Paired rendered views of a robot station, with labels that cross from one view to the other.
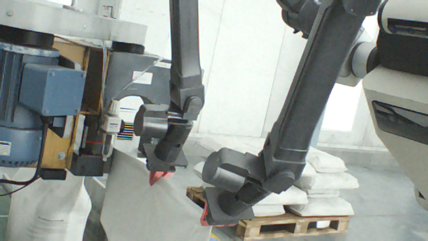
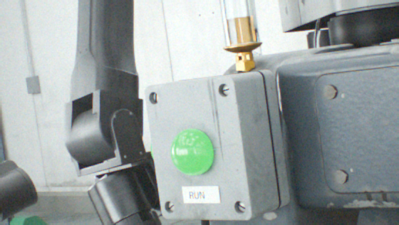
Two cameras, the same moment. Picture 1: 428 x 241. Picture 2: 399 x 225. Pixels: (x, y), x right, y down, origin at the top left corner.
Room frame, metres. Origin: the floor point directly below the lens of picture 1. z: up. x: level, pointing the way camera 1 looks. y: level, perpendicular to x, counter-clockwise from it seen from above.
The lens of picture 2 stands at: (2.07, -0.05, 1.34)
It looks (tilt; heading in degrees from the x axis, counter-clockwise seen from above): 3 degrees down; 166
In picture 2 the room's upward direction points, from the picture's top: 8 degrees counter-clockwise
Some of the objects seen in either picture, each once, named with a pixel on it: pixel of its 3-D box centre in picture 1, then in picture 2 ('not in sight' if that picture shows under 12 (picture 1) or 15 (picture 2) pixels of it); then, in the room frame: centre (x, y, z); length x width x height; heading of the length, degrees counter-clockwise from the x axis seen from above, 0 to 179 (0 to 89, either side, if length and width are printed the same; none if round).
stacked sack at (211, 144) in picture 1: (239, 147); not in sight; (4.56, -0.26, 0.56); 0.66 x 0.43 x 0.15; 123
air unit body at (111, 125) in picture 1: (111, 131); not in sight; (1.35, 0.25, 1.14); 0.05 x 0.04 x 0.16; 126
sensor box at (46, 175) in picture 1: (52, 173); not in sight; (1.34, 0.37, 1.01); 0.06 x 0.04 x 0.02; 126
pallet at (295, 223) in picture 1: (268, 209); not in sight; (4.59, -0.62, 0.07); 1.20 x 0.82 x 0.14; 128
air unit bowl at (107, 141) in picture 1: (107, 145); not in sight; (1.35, 0.25, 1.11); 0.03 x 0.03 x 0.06
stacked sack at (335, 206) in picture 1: (314, 203); not in sight; (4.61, -1.00, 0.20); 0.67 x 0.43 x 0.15; 126
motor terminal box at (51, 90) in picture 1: (51, 94); not in sight; (1.07, 0.32, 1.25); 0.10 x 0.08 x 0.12; 151
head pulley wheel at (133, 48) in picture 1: (128, 47); (384, 26); (1.48, 0.27, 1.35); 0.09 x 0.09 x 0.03
